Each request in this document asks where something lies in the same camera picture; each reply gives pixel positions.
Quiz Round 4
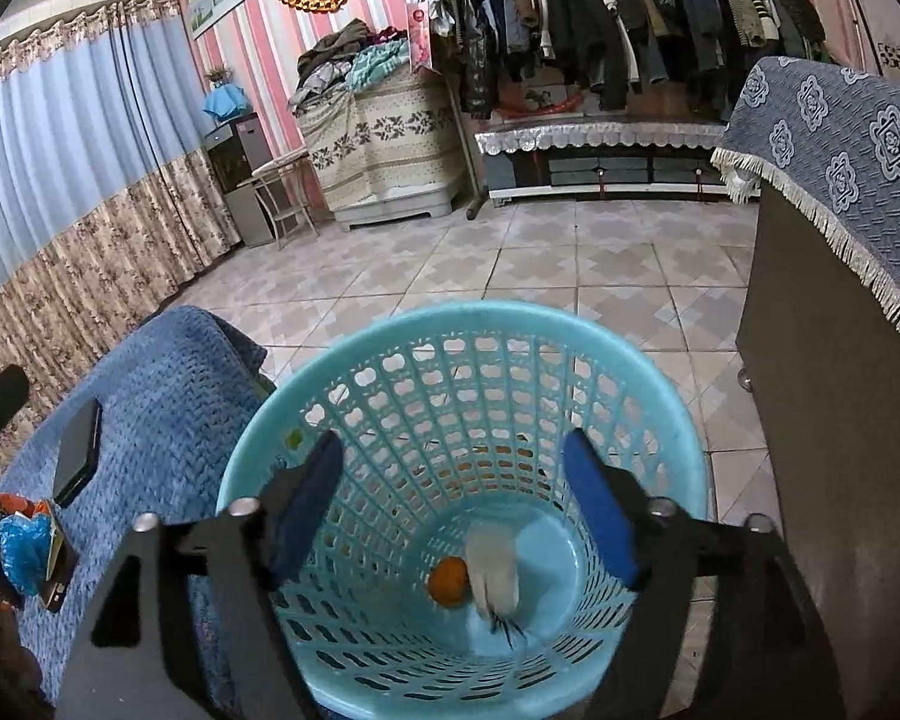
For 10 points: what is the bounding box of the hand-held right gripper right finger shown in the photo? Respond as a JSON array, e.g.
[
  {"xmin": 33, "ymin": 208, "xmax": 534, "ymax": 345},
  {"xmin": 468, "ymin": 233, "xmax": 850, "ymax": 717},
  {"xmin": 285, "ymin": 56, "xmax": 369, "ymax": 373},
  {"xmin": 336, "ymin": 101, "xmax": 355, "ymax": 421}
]
[{"xmin": 561, "ymin": 427, "xmax": 848, "ymax": 720}]

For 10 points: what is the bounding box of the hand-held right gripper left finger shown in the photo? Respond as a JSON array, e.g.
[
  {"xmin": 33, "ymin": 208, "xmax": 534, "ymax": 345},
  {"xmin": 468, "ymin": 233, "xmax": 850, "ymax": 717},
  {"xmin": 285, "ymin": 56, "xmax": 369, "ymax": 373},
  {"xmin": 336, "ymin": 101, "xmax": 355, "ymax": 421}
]
[{"xmin": 56, "ymin": 431, "xmax": 346, "ymax": 720}]

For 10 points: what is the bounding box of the light blue plastic waste basket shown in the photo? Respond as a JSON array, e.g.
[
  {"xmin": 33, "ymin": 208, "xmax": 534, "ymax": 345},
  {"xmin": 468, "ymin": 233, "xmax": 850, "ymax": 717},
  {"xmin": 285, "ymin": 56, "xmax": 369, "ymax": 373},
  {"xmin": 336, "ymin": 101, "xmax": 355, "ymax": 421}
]
[{"xmin": 216, "ymin": 300, "xmax": 710, "ymax": 720}]

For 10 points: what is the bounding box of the white tissue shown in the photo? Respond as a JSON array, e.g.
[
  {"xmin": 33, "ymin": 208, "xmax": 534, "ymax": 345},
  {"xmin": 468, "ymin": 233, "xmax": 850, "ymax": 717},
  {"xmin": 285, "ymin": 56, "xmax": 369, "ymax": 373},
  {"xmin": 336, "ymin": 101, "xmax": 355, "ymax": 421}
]
[{"xmin": 465, "ymin": 521, "xmax": 530, "ymax": 650}]

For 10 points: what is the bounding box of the blue plastic wrapper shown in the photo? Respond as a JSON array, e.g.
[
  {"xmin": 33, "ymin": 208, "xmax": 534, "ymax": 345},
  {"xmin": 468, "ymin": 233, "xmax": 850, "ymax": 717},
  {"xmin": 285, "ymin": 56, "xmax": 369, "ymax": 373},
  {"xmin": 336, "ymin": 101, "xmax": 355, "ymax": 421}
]
[{"xmin": 0, "ymin": 514, "xmax": 52, "ymax": 597}]

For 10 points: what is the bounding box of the orange peel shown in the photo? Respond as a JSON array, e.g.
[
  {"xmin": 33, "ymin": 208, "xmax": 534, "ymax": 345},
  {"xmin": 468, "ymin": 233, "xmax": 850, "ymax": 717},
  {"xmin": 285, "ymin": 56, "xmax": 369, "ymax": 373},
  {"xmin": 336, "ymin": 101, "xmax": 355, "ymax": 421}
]
[{"xmin": 427, "ymin": 556, "xmax": 472, "ymax": 608}]

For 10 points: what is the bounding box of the black smartphone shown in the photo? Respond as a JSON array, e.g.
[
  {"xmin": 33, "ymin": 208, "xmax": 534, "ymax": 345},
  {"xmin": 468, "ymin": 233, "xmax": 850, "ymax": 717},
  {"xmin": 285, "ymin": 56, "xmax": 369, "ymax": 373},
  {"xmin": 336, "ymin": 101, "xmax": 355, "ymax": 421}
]
[{"xmin": 50, "ymin": 400, "xmax": 104, "ymax": 509}]

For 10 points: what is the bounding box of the blue knitted blanket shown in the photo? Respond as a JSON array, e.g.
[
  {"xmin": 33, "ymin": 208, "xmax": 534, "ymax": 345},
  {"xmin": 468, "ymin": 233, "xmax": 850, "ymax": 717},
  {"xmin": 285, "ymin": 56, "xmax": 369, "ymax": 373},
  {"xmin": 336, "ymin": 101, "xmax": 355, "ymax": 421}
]
[{"xmin": 0, "ymin": 305, "xmax": 278, "ymax": 720}]

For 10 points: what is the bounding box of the blue and floral curtain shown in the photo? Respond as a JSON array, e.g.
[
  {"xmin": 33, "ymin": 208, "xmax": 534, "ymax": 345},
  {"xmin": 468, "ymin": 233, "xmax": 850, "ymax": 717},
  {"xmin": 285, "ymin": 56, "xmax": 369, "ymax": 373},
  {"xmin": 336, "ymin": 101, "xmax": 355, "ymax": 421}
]
[{"xmin": 0, "ymin": 0, "xmax": 245, "ymax": 361}]

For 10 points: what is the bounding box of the dark brown cabinet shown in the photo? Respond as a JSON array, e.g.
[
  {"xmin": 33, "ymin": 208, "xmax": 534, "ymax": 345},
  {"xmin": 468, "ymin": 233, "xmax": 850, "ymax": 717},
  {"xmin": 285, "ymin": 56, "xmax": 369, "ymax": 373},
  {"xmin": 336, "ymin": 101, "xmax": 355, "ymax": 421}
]
[{"xmin": 735, "ymin": 180, "xmax": 900, "ymax": 720}]

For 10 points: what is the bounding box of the white cabinet base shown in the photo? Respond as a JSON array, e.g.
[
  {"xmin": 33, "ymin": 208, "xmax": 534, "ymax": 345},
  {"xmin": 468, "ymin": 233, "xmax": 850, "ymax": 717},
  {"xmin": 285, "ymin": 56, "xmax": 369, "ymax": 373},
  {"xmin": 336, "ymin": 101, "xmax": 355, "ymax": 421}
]
[{"xmin": 334, "ymin": 176, "xmax": 466, "ymax": 232}]

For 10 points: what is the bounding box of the grey water dispenser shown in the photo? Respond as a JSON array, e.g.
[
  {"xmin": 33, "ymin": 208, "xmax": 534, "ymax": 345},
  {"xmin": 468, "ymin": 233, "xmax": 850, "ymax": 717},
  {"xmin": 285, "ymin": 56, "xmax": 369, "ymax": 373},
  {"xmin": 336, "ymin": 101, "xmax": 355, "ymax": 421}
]
[{"xmin": 202, "ymin": 111, "xmax": 275, "ymax": 248}]

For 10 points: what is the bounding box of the metal clothes rack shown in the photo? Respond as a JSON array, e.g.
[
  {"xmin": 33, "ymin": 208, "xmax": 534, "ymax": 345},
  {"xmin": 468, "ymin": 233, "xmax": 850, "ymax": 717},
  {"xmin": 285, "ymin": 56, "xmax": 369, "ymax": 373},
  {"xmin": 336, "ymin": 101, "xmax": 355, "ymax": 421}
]
[{"xmin": 427, "ymin": 0, "xmax": 882, "ymax": 222}]

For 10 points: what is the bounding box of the low dark cabinet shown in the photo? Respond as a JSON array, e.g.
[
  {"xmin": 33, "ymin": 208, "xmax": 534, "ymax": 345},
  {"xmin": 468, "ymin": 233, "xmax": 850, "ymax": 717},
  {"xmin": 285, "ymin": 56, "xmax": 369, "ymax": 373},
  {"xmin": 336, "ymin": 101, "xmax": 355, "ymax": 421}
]
[{"xmin": 476, "ymin": 124, "xmax": 758, "ymax": 209}]

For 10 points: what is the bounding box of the white lace cloth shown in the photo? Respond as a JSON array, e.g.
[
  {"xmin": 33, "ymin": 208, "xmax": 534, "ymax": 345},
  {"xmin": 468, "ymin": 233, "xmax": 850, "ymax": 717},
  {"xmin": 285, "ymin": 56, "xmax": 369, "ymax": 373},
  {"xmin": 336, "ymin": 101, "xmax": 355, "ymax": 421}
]
[{"xmin": 474, "ymin": 120, "xmax": 728, "ymax": 158}]

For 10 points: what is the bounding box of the blue cloth cover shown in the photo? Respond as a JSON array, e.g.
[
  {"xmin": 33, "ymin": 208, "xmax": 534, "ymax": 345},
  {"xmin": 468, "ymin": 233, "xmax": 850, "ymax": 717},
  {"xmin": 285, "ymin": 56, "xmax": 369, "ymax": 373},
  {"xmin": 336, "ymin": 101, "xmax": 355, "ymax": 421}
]
[{"xmin": 202, "ymin": 86, "xmax": 250, "ymax": 121}]

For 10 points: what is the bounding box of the beige patterned cover cloth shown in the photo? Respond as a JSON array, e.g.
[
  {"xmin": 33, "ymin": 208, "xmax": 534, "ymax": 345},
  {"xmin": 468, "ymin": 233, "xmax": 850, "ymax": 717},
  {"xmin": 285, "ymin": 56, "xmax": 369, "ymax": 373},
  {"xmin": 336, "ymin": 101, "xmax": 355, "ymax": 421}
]
[{"xmin": 292, "ymin": 75, "xmax": 466, "ymax": 215}]

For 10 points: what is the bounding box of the red cloth item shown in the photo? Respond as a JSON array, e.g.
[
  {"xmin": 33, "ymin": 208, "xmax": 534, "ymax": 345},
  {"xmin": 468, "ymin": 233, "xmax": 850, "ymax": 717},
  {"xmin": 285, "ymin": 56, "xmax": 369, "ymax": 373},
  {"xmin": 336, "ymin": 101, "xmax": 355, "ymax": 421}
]
[{"xmin": 495, "ymin": 86, "xmax": 605, "ymax": 121}]

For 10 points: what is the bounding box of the blue fringed patterned cloth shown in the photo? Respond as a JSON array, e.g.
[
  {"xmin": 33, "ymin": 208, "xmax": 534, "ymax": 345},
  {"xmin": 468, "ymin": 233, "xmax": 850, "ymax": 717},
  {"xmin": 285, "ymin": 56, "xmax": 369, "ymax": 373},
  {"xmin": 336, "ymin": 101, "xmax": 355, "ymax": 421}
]
[{"xmin": 711, "ymin": 56, "xmax": 900, "ymax": 383}]

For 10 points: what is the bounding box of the pile of folded clothes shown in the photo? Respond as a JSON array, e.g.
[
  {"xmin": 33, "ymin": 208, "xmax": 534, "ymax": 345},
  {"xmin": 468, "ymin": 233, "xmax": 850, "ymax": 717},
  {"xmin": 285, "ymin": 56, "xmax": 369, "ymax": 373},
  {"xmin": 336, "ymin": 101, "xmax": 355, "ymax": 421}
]
[{"xmin": 289, "ymin": 19, "xmax": 413, "ymax": 110}]

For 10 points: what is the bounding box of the pink hanging bag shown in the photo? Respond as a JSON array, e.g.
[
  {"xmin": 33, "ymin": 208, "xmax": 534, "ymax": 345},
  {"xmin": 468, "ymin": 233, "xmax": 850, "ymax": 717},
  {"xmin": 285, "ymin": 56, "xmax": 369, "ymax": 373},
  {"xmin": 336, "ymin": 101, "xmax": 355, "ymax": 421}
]
[{"xmin": 406, "ymin": 4, "xmax": 436, "ymax": 74}]

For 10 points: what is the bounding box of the row of hanging clothes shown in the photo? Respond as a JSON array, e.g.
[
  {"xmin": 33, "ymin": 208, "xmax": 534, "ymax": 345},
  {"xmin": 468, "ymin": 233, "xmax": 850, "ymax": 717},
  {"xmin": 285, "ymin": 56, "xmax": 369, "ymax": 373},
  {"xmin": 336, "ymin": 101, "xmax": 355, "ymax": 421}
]
[{"xmin": 450, "ymin": 0, "xmax": 830, "ymax": 121}]

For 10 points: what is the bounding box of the metal frame chair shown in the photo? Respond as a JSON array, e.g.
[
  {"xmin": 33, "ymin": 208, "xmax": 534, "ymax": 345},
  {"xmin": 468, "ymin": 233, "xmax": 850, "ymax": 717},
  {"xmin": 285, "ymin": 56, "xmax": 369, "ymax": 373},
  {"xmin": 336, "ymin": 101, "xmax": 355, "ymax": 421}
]
[{"xmin": 251, "ymin": 152, "xmax": 320, "ymax": 250}]

